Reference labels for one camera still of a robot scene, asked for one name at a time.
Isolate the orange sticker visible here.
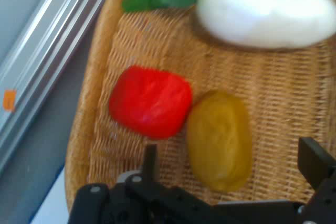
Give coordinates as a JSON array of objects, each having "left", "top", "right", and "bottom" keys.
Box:
[{"left": 4, "top": 89, "right": 17, "bottom": 111}]

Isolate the white toy radish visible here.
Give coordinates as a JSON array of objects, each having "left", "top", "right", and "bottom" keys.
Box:
[{"left": 196, "top": 0, "right": 336, "bottom": 50}]

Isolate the woven wicker basket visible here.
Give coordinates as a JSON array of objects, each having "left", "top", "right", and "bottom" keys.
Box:
[{"left": 65, "top": 0, "right": 336, "bottom": 214}]

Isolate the red toy pepper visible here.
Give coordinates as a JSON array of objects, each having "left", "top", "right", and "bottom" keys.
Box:
[{"left": 109, "top": 65, "right": 194, "bottom": 140}]

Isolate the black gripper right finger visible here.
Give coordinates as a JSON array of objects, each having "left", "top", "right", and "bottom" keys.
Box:
[{"left": 298, "top": 136, "right": 336, "bottom": 224}]

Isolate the yellow-green toy fruit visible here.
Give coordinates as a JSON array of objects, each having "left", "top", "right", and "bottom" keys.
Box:
[{"left": 186, "top": 89, "right": 253, "bottom": 193}]

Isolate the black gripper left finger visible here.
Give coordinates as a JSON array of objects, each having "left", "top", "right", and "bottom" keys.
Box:
[{"left": 68, "top": 144, "right": 218, "bottom": 224}]

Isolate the aluminium frame rail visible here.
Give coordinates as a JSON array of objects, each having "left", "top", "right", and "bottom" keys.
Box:
[{"left": 0, "top": 0, "right": 124, "bottom": 175}]

